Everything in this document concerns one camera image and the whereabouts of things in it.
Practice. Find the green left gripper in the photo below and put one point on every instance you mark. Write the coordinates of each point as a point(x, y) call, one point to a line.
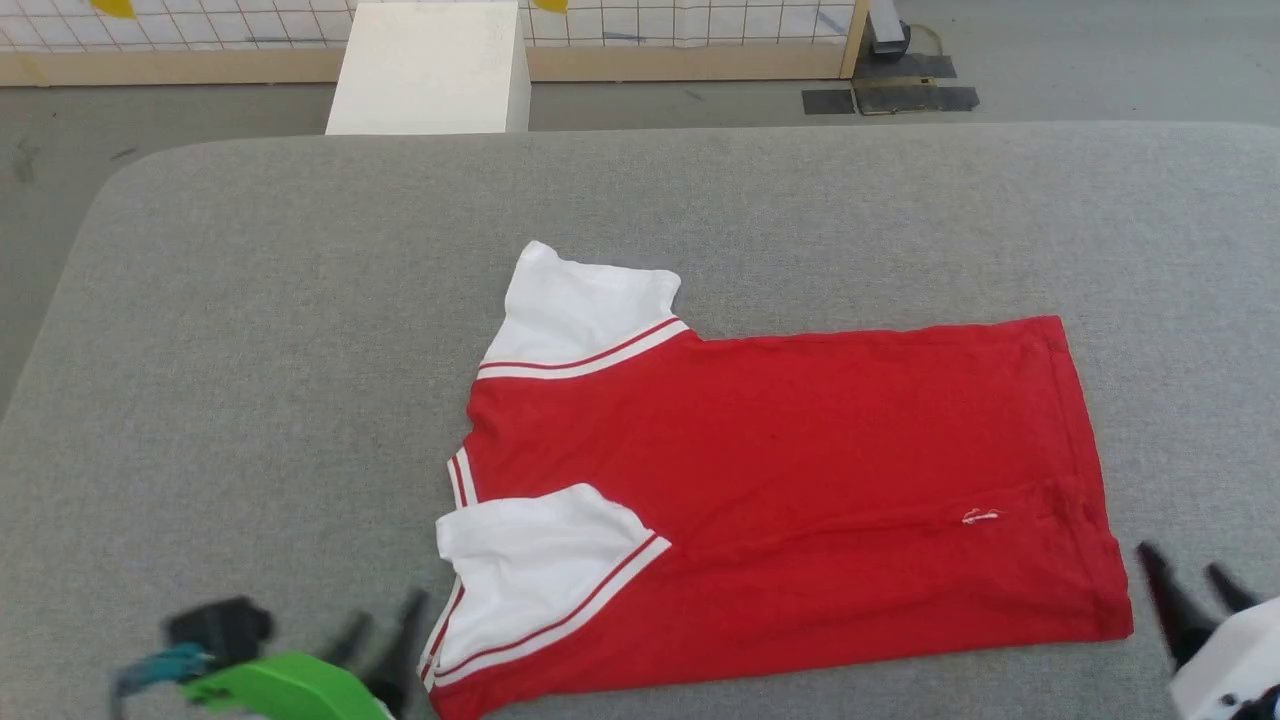
point(290, 690)

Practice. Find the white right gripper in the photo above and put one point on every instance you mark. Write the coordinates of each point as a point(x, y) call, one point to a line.
point(1240, 660)

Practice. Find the red and white jersey shirt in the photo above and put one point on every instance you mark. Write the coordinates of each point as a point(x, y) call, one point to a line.
point(800, 480)

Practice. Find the white box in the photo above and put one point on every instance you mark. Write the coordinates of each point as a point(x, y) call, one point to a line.
point(430, 70)

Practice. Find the small black floor plate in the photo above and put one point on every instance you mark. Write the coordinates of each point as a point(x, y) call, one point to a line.
point(827, 101)

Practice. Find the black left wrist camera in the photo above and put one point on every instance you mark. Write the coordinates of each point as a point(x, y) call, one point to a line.
point(220, 625)

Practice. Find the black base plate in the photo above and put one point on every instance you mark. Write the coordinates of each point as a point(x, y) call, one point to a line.
point(915, 92)

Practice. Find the light wooden partition frame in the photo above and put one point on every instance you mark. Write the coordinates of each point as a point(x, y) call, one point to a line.
point(150, 66)

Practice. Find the grey metal post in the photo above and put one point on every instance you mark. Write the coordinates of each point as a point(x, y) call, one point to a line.
point(886, 25)

